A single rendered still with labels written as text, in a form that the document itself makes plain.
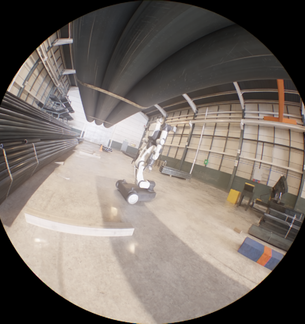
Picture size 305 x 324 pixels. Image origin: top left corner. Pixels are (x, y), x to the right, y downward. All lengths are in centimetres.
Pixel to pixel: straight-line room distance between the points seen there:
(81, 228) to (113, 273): 43
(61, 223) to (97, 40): 104
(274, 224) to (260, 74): 264
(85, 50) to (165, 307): 119
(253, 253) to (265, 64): 170
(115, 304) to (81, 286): 21
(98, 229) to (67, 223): 27
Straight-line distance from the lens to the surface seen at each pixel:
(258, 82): 1102
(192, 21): 25
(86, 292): 81
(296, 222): 361
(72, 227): 101
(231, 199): 542
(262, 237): 256
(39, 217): 105
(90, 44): 38
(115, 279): 86
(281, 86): 744
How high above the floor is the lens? 78
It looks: 2 degrees down
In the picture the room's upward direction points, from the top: 18 degrees clockwise
